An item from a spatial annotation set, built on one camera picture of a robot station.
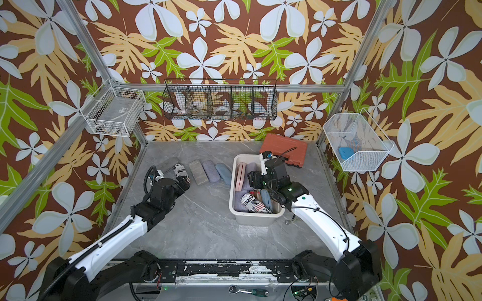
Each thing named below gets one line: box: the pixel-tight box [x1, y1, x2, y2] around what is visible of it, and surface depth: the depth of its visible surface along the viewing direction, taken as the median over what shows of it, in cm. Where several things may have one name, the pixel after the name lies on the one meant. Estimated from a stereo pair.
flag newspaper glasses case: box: [240, 193, 273, 214], surface depth 81 cm
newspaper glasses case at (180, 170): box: [173, 163, 191, 184], surface depth 106 cm
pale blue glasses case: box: [260, 188, 274, 213], surface depth 84 cm
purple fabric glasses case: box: [202, 160, 221, 183], surface depth 104 cm
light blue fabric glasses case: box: [215, 163, 232, 186], surface depth 104 cm
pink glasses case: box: [234, 162, 247, 192], surface depth 84 cm
